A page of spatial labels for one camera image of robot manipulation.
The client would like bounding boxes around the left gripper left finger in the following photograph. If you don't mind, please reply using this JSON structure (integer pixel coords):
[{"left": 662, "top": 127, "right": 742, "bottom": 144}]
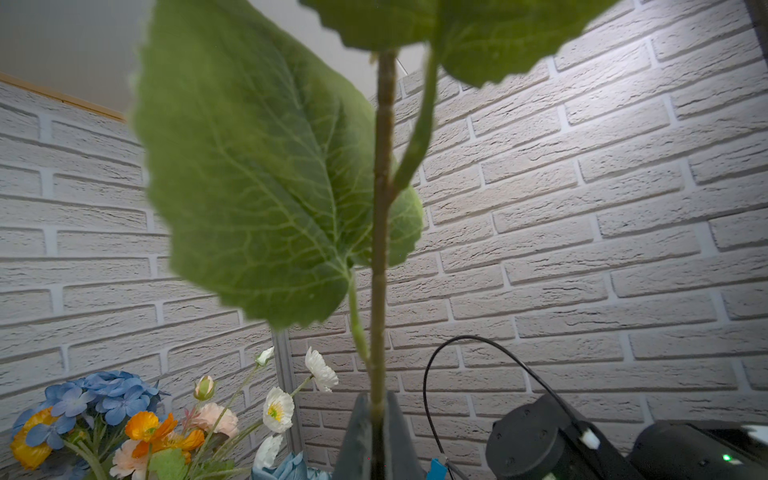
[{"left": 333, "top": 393, "right": 372, "bottom": 480}]

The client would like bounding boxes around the blue hydrangea flower stem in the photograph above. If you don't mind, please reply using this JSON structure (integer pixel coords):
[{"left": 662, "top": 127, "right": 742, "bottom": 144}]
[{"left": 12, "top": 370, "right": 165, "bottom": 450}]

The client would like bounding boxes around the dusty blue hydrangea stem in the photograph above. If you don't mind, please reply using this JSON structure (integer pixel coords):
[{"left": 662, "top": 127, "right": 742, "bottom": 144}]
[{"left": 251, "top": 452, "right": 332, "bottom": 480}]

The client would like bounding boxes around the peach rose flower stem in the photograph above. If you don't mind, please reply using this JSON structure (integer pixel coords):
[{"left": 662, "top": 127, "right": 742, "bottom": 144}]
[{"left": 109, "top": 375, "right": 239, "bottom": 479}]

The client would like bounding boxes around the orange gerbera flower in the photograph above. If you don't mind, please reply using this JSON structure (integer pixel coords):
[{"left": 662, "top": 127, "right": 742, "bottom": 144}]
[{"left": 132, "top": 1, "right": 609, "bottom": 479}]

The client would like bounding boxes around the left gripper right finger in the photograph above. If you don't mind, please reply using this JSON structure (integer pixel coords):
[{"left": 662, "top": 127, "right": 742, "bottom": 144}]
[{"left": 384, "top": 391, "right": 426, "bottom": 480}]

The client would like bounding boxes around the orange yellow flower stem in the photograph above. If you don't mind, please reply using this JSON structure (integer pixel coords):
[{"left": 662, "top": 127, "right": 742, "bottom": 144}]
[{"left": 10, "top": 407, "right": 206, "bottom": 479}]

